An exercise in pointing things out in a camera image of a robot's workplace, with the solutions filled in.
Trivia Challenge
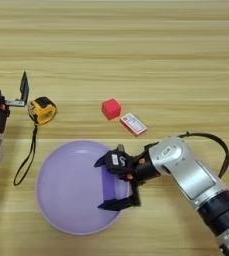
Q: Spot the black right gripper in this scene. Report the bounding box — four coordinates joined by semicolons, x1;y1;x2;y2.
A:
94;142;162;212

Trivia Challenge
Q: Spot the purple rectangular block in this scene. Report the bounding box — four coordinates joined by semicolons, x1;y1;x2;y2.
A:
101;165;133;202

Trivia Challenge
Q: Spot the yellow black tape measure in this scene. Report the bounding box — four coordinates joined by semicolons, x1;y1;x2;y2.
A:
13;96;58;187

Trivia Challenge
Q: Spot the purple round plate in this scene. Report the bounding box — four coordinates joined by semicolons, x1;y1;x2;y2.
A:
35;139;134;236

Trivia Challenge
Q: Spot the red cube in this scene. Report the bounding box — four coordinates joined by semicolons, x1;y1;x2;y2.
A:
101;98;122;121

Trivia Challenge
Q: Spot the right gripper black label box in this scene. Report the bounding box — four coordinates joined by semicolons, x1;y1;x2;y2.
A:
110;150;134;176

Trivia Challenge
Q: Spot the red white card box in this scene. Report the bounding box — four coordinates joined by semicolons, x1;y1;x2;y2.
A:
119;112;148;137

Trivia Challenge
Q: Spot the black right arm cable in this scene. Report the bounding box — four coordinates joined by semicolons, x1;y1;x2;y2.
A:
177;132;229;179

